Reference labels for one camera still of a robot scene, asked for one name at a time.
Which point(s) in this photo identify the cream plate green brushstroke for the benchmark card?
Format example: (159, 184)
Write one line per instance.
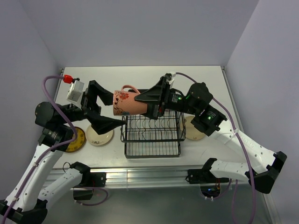
(98, 140)

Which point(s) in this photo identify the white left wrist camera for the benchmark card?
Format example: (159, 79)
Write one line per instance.
(75, 91)

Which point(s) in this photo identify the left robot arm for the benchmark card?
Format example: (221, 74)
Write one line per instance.
(30, 200)

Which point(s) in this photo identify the cream plate small motifs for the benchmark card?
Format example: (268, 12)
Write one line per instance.
(191, 132)

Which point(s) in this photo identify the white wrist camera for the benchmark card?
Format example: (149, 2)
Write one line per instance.
(75, 91)
(170, 77)

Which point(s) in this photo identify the black wire dish rack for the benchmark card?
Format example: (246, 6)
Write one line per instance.
(149, 138)

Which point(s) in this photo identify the aluminium mounting rail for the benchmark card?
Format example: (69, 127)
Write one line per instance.
(134, 178)

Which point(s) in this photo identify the yellow patterned plate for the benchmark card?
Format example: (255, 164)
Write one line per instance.
(78, 143)

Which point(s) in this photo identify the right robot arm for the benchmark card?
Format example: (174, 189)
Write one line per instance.
(262, 166)

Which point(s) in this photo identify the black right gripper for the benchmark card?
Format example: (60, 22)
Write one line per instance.
(160, 90)

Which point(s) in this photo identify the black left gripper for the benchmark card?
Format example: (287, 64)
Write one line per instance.
(88, 106)

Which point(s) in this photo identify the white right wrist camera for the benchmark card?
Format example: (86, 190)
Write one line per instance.
(170, 77)

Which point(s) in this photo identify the pink floral mug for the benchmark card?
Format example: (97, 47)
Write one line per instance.
(124, 103)

